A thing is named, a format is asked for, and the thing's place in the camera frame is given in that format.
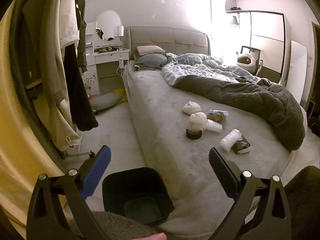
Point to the white tissue ball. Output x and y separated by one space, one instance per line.
191 108
197 121

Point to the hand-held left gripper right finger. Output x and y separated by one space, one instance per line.
222 172

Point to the black tape roll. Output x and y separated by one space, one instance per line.
193 135

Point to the blue patterned duvet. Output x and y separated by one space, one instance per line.
200 70

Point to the cream pillow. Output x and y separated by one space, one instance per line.
150 50

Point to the white leaning panel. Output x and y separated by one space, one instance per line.
297 67

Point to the person's fuzzy grey garment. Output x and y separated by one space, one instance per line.
112 225
305 200

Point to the yellow cloth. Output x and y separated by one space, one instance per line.
121 95

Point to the white cat bed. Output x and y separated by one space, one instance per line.
245 59

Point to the small dark object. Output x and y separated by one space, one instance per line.
241 79

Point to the white wardrobe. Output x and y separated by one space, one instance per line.
267 35

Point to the black trash bin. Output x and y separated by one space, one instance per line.
140 185

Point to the black hanging garment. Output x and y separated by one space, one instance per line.
77 92

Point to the dark packet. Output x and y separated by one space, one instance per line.
242 145

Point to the green items on table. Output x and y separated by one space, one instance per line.
106 50

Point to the dark grey fuzzy blanket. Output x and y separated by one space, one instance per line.
250 100

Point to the silver table lamp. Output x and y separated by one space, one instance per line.
119 31

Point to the yellow curtain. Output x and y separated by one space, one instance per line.
15 142

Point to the grey-blue pillow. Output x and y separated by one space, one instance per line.
151 62

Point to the cardboard tube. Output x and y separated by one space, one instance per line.
217 118

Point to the black office chair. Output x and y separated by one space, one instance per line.
257 55

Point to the white dressing table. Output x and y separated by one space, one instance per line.
107 57

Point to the person's left hand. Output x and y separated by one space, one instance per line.
155 237

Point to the grey bed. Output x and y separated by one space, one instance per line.
162 110

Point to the grey floor cushion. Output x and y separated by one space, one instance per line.
105 101

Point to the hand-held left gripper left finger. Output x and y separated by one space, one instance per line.
97 170

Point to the olive hanging jacket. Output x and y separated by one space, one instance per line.
20 55

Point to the wheeled clothes rack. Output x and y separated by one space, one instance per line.
80 153

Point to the dark box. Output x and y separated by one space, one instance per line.
313 115

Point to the white hanging shirt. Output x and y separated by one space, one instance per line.
70 17

